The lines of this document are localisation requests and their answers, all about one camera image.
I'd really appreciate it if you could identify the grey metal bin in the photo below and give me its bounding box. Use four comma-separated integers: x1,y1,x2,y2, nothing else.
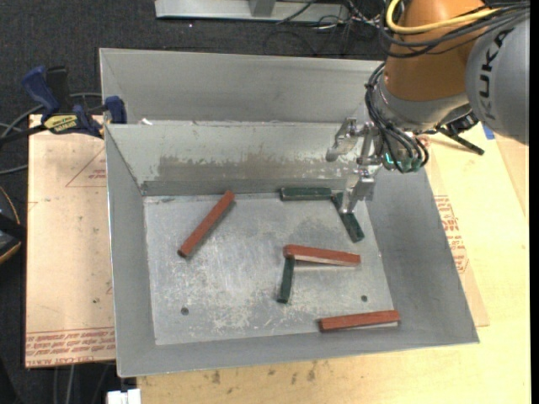
99,47,480,378

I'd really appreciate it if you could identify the red-brown flat block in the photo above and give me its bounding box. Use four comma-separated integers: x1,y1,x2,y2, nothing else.
318,309,401,334
281,244,362,268
177,189,237,259

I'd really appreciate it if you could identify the dark green flat block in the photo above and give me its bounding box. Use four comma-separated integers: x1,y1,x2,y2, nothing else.
276,258,296,305
330,191,366,243
280,186,334,202

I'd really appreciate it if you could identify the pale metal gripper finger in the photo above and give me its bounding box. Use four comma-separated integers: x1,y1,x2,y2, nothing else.
325,117,360,162
339,174,376,215

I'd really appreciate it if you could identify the brown cardboard board red print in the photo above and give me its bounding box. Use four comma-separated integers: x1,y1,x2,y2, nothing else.
24,114,492,369

